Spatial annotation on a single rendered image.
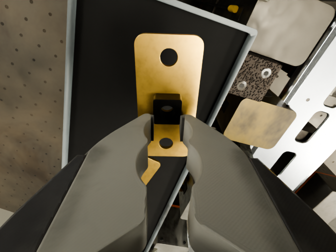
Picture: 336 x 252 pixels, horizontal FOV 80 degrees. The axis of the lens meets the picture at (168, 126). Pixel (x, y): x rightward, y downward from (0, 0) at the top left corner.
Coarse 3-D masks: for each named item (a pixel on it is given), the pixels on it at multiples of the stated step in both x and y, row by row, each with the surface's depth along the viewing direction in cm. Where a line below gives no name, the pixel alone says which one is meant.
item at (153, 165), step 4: (148, 156) 22; (148, 160) 22; (152, 160) 22; (156, 160) 23; (148, 164) 23; (152, 164) 23; (156, 164) 23; (148, 168) 23; (152, 168) 23; (156, 168) 23; (144, 172) 23; (148, 172) 23; (152, 172) 23; (144, 176) 24; (148, 176) 24; (144, 180) 24; (148, 180) 24
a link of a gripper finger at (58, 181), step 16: (80, 160) 8; (64, 176) 7; (48, 192) 6; (64, 192) 6; (32, 208) 6; (48, 208) 6; (16, 224) 6; (32, 224) 6; (48, 224) 6; (0, 240) 5; (16, 240) 5; (32, 240) 5
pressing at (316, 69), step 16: (320, 48) 32; (304, 64) 33; (320, 64) 33; (288, 80) 36; (304, 80) 34; (320, 80) 35; (288, 96) 36; (304, 96) 36; (320, 96) 36; (304, 112) 38; (288, 128) 40; (320, 128) 40; (288, 144) 42; (304, 144) 42; (320, 144) 42; (272, 160) 45; (304, 160) 45; (320, 160) 45; (288, 176) 47; (304, 176) 47
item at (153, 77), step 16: (144, 48) 11; (160, 48) 11; (176, 48) 11; (192, 48) 11; (144, 64) 12; (160, 64) 12; (176, 64) 12; (192, 64) 12; (144, 80) 12; (160, 80) 12; (176, 80) 12; (192, 80) 12; (144, 96) 13; (160, 96) 12; (176, 96) 12; (192, 96) 13; (144, 112) 13; (160, 112) 13; (176, 112) 12; (192, 112) 13; (160, 128) 14; (176, 128) 14; (160, 144) 15; (176, 144) 15
